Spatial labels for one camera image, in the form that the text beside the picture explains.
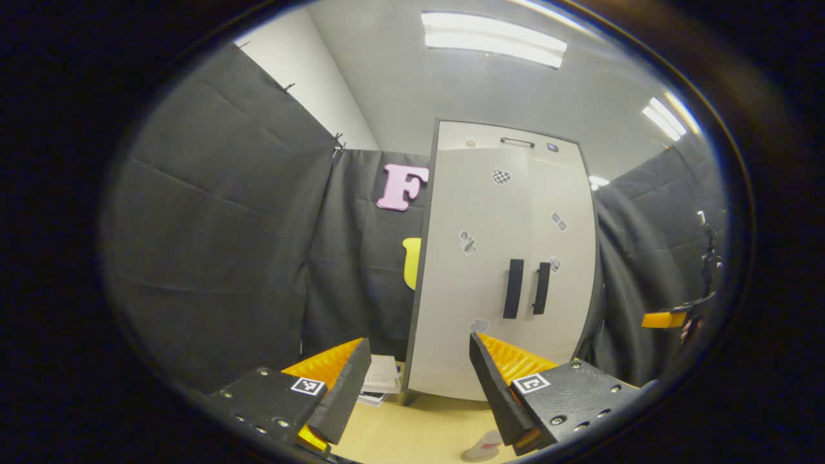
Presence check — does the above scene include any clear bottle with pink label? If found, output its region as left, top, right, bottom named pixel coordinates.
left=460, top=430, right=505, bottom=463

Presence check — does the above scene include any black right door handle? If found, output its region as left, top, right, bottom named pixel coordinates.
left=532, top=262, right=552, bottom=316

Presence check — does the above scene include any white paper booklet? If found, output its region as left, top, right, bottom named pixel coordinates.
left=356, top=354, right=404, bottom=408

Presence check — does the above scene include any black backdrop cloth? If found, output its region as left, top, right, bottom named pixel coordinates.
left=99, top=44, right=730, bottom=395

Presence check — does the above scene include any grey cabinet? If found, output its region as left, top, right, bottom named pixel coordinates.
left=404, top=118, right=605, bottom=404

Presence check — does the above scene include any large ceiling light panel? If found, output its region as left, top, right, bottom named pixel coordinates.
left=420, top=10, right=569, bottom=70

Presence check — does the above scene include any grey cabinet door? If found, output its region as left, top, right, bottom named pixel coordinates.
left=407, top=148, right=534, bottom=401
left=525, top=157, right=597, bottom=367

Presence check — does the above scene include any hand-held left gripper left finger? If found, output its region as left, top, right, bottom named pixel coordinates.
left=205, top=338, right=373, bottom=459

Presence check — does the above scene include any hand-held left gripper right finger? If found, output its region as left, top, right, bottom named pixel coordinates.
left=469, top=332, right=640, bottom=456

